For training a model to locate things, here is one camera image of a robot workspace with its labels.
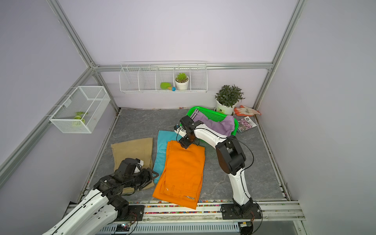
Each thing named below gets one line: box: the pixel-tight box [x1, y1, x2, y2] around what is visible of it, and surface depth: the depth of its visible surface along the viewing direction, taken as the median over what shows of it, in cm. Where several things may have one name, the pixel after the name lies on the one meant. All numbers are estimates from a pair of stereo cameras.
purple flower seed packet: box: [237, 116, 258, 133], surface depth 111 cm
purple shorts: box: [190, 108, 235, 137], surface depth 105 cm
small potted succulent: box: [174, 72, 190, 91], surface depth 93 cm
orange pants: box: [152, 141, 206, 210], surface depth 84 cm
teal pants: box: [153, 130, 183, 184], surface depth 96 cm
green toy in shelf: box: [160, 82, 177, 92], surface depth 102 cm
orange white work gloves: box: [233, 105, 262, 117], surface depth 121 cm
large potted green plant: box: [214, 84, 246, 117], surface depth 105 cm
